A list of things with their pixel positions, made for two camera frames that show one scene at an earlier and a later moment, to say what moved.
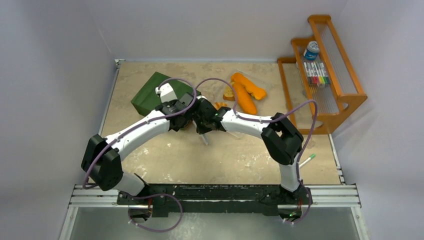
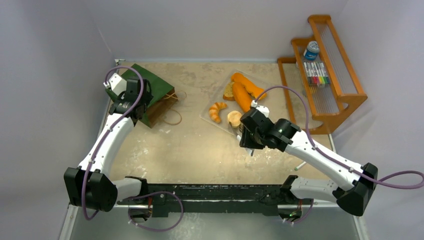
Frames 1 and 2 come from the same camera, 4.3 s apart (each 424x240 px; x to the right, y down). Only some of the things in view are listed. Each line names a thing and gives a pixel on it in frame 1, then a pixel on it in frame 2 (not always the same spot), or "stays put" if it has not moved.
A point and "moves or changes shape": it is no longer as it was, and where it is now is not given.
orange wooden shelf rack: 319,70 stays put
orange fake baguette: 245,102 stays put
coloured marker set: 316,73 stays put
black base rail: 221,200 stays put
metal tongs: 205,138 -> 250,150
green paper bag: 146,100 moves or changes shape
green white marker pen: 303,163 stays put
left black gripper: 173,102 -> 121,97
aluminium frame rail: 320,196 stays put
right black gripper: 203,122 -> 248,139
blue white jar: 311,52 stays put
